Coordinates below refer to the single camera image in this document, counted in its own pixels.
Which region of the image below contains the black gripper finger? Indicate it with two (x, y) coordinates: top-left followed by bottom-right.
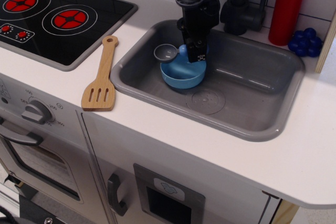
(186, 39), (207, 63)

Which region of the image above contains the red squeeze bottle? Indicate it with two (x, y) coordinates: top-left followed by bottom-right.
(268, 0), (302, 46)

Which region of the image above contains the blue toy grape bunch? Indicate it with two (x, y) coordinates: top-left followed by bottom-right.
(287, 27), (322, 58)

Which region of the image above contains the toy oven door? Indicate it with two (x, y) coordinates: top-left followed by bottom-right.
(1, 118), (89, 212)

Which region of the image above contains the grey oven door handle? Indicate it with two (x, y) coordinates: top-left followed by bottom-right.
(1, 118), (43, 146)

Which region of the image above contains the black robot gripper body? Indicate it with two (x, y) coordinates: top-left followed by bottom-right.
(167, 0), (221, 44)

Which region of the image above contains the grey oven knob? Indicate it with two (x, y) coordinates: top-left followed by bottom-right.
(22, 100), (53, 124)

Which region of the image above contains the dark grey toy faucet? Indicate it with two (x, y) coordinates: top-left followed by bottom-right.
(220, 0), (267, 36)

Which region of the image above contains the grey cabinet door handle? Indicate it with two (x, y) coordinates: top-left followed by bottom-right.
(107, 174), (128, 217)

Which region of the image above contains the grey dishwasher panel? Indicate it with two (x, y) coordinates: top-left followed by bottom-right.
(133, 164), (205, 224)

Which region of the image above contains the light blue plastic bowl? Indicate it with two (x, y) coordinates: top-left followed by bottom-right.
(160, 45), (207, 89)

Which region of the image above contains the grey plastic sink basin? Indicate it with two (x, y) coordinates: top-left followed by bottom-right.
(111, 20), (305, 142)

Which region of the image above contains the wooden slotted spatula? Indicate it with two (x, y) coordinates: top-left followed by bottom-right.
(81, 36), (119, 111)

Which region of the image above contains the black toy stove top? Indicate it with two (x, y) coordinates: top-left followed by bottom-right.
(1, 0), (138, 71)

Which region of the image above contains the blue handled metal spoon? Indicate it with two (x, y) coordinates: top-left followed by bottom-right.
(153, 44), (186, 63)

